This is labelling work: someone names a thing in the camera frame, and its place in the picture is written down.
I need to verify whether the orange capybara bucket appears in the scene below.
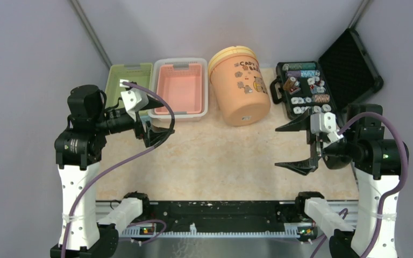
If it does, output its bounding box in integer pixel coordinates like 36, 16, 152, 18
209, 56, 270, 126

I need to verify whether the yellow capybara bucket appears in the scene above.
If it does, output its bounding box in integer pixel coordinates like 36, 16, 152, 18
208, 45, 258, 77

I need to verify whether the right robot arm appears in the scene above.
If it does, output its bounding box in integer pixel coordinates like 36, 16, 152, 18
277, 104, 409, 257

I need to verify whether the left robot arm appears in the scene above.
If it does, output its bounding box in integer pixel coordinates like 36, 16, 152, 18
50, 82, 175, 257

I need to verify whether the green plastic basket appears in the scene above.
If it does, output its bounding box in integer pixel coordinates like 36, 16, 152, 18
105, 63, 153, 110

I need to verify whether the pink plastic basket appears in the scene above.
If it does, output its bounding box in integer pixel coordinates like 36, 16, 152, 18
149, 58, 209, 121

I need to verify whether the brown cylinder in case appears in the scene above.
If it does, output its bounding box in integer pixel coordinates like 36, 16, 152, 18
283, 76, 297, 92

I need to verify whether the black open tool case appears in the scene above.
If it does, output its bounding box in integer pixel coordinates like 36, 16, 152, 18
269, 28, 384, 119

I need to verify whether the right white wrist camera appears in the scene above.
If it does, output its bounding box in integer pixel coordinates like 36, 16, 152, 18
309, 112, 344, 143

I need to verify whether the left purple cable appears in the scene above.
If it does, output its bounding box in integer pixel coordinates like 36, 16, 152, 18
60, 82, 176, 258

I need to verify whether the purple cable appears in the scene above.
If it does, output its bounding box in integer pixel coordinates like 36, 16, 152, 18
60, 82, 176, 258
310, 111, 410, 258

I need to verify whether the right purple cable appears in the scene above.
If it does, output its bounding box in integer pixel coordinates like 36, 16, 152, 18
310, 111, 410, 258

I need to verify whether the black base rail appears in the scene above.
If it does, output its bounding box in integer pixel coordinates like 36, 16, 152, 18
94, 192, 359, 246

